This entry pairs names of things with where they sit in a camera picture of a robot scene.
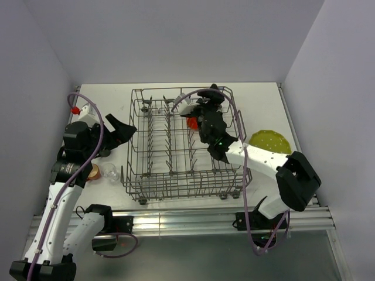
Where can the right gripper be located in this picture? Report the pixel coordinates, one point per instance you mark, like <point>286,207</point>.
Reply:
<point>215,98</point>

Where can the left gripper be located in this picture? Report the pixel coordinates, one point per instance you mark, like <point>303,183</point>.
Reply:
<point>123,132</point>

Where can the orange bowl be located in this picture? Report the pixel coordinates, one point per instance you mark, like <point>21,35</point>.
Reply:
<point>192,123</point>

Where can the dark brown mug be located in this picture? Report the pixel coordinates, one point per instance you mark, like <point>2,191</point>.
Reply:
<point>104,152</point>

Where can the clear drinking glass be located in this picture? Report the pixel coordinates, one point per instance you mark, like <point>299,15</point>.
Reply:
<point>109,171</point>

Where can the green dotted plate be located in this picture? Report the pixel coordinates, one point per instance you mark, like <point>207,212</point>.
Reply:
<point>271,141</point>

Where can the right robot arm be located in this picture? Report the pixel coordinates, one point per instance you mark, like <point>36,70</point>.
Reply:
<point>296,179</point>

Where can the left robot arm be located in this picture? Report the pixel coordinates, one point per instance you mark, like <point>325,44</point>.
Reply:
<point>53,253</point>

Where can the orange brown mug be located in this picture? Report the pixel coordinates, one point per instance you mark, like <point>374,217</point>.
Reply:
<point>95,173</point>

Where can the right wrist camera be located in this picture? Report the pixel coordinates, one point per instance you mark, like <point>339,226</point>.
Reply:
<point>181,102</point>

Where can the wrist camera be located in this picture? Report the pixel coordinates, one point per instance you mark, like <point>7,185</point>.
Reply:
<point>88,115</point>
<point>181,102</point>

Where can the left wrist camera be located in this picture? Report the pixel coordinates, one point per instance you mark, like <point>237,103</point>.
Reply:
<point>88,115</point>

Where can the grey wire dish rack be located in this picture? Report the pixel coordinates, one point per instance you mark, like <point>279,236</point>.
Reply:
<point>165,157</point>

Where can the aluminium mounting rail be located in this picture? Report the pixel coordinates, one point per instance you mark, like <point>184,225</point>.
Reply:
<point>211,221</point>

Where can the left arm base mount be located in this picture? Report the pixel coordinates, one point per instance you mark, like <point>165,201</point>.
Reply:
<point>106,243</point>

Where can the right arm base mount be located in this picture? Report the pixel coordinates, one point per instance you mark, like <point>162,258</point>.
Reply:
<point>257,221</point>

